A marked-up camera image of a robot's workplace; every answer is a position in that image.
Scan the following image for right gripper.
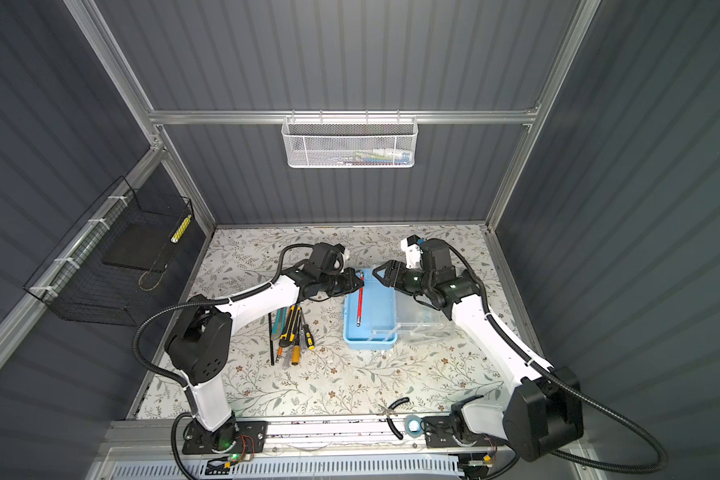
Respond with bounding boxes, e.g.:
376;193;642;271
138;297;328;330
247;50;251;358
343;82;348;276
373;260;433;296

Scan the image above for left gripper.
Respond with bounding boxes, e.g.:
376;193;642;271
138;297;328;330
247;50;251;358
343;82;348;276
317;266;364;295

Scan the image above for red handled hex key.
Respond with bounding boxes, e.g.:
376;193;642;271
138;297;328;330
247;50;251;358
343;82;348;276
356;287;364;328

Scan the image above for light blue plastic toolbox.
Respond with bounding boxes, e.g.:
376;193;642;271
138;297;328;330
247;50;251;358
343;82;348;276
343;269;454;351

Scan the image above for teal utility knife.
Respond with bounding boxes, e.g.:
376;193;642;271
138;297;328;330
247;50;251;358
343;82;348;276
272;307;288;340

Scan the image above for black hex key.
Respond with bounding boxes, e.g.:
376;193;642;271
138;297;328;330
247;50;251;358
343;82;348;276
267;312;276;366

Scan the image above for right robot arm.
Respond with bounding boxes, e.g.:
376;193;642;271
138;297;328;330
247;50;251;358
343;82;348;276
372;235;584;462

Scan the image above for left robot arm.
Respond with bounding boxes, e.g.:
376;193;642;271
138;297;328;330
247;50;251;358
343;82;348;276
164;242;363;432

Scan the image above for yellow black screwdriver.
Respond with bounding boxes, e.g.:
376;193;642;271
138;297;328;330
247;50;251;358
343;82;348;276
300;312;315;350

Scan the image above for markers in white basket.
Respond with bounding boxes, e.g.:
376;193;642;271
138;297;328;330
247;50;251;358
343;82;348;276
328;148;414;167

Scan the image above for yellow marker in basket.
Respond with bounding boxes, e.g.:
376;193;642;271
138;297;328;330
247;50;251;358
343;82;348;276
170;214;193;244

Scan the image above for blue tape roll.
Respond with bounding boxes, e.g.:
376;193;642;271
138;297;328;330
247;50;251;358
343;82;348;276
404;415;425;438

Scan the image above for black foam pad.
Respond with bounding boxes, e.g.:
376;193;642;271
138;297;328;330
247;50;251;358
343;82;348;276
102;224;178;273

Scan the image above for white perforated vent strip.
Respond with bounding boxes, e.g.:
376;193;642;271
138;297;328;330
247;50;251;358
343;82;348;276
110;454;463;480

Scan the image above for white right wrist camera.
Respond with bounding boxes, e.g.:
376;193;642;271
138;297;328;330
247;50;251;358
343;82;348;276
400;235;423;269

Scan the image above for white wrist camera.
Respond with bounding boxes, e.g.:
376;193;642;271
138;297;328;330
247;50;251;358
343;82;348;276
335;244;349;264
400;235;423;269

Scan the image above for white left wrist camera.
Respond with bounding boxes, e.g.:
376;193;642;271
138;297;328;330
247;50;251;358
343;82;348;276
335;244;349;264

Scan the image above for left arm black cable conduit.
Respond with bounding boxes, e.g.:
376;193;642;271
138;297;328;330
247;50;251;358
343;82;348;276
131;242;313;480

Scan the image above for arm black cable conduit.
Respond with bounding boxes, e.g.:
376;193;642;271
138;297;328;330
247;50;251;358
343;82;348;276
431;238;668;480
131;242;313;480

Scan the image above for orange handled screwdriver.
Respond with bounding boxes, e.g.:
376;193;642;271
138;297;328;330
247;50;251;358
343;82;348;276
291;309;303;366

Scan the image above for white wire mesh basket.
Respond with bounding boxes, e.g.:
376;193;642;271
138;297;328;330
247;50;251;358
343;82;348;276
281;119;419;169

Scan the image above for aluminium rail front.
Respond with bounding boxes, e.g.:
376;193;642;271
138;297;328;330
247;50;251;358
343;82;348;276
94;414;509;461

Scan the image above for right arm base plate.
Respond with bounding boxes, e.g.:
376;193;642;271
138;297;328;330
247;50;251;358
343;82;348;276
422;415;506;449

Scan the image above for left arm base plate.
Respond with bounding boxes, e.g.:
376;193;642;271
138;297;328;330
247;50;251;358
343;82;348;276
181;420;269;455

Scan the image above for black wire basket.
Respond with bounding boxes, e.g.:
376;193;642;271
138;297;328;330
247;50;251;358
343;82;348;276
24;182;194;327

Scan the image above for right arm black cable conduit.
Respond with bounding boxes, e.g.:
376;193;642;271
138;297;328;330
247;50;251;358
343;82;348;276
431;238;668;480

